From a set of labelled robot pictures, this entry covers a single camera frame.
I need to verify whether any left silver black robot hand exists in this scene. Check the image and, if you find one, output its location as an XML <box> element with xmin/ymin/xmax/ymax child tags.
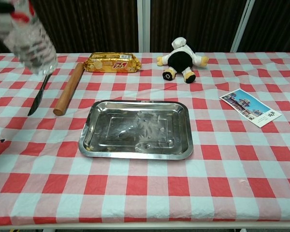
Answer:
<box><xmin>0</xmin><ymin>2</ymin><xmax>15</xmax><ymax>13</ymax></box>

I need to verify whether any clear plastic water bottle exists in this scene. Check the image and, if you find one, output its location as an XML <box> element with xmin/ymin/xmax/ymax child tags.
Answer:
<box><xmin>0</xmin><ymin>0</ymin><xmax>58</xmax><ymax>75</ymax></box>

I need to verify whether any rectangular metal tray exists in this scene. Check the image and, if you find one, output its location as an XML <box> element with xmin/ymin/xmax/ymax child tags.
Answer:
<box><xmin>78</xmin><ymin>100</ymin><xmax>194</xmax><ymax>160</ymax></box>

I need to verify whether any dark pleated partition panel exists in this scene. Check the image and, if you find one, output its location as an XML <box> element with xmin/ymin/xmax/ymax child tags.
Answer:
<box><xmin>239</xmin><ymin>0</ymin><xmax>290</xmax><ymax>53</ymax></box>
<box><xmin>150</xmin><ymin>0</ymin><xmax>247</xmax><ymax>53</ymax></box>
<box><xmin>30</xmin><ymin>0</ymin><xmax>139</xmax><ymax>54</ymax></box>

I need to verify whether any wooden rolling pin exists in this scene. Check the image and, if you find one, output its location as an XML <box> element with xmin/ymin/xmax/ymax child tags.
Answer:
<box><xmin>53</xmin><ymin>62</ymin><xmax>85</xmax><ymax>116</ymax></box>

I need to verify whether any gold snack packet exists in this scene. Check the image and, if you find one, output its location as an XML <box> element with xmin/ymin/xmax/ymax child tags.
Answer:
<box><xmin>83</xmin><ymin>52</ymin><xmax>142</xmax><ymax>74</ymax></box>

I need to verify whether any black white plush toy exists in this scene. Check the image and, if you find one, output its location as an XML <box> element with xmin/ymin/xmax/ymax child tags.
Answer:
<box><xmin>156</xmin><ymin>37</ymin><xmax>210</xmax><ymax>84</ymax></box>

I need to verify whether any red white checked tablecloth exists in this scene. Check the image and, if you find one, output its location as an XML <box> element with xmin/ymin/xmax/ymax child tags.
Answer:
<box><xmin>0</xmin><ymin>52</ymin><xmax>290</xmax><ymax>224</ymax></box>

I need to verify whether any postcard with building photo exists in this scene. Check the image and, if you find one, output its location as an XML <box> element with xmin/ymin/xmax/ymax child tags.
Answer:
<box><xmin>219</xmin><ymin>88</ymin><xmax>283</xmax><ymax>128</ymax></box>

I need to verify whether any table knife with dark handle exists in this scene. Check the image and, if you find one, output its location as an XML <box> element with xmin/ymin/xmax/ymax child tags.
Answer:
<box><xmin>27</xmin><ymin>73</ymin><xmax>51</xmax><ymax>116</ymax></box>

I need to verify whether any grey partition frame post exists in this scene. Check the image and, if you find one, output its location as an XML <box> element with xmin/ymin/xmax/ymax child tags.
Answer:
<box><xmin>137</xmin><ymin>0</ymin><xmax>152</xmax><ymax>53</ymax></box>
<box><xmin>231</xmin><ymin>0</ymin><xmax>256</xmax><ymax>53</ymax></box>

